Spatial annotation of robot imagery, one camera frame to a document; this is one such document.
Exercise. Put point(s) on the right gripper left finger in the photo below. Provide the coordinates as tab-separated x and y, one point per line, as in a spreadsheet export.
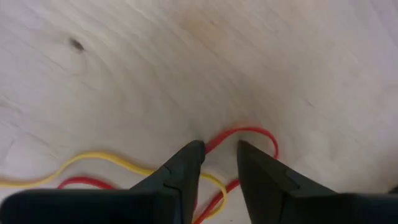
183	174

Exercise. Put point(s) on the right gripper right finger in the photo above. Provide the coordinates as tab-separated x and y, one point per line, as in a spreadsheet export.
261	177

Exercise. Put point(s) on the red rubber band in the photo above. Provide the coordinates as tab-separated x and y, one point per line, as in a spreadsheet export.
248	128

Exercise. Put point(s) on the yellow rubber band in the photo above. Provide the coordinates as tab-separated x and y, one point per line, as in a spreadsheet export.
93	154

